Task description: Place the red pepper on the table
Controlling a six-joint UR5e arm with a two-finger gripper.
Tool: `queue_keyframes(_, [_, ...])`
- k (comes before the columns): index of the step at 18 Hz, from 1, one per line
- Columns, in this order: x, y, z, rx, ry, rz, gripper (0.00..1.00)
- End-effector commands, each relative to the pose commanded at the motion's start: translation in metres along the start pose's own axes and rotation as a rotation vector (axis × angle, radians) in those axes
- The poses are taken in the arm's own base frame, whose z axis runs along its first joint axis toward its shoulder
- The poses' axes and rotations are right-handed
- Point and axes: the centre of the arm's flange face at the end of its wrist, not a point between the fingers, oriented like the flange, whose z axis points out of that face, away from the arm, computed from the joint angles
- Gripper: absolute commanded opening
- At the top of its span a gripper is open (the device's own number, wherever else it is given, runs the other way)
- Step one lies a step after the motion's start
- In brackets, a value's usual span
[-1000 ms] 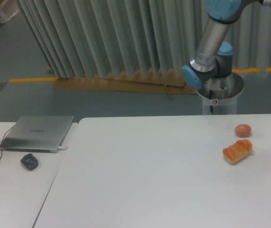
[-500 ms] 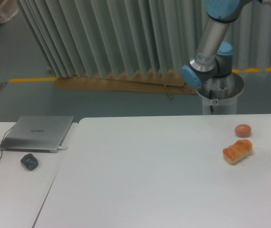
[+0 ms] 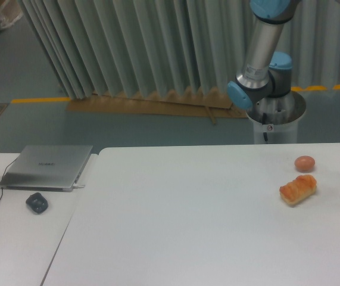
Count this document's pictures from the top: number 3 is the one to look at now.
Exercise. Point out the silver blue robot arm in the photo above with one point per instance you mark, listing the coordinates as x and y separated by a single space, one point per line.
262 53

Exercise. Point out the brown cardboard sheet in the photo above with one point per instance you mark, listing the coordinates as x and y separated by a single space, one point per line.
212 105

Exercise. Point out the grey green pleated curtain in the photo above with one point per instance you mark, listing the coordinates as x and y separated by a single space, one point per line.
137 48

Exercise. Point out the silver closed laptop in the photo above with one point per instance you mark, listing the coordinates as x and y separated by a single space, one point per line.
47 167

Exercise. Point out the brown egg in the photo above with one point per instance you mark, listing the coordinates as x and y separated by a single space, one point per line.
304 163

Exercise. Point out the orange bread loaf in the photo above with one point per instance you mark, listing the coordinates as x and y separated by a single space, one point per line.
298 190

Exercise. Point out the black round controller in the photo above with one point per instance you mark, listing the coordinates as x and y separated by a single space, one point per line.
37 203

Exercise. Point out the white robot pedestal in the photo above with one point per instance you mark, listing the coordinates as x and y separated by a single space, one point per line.
275 120

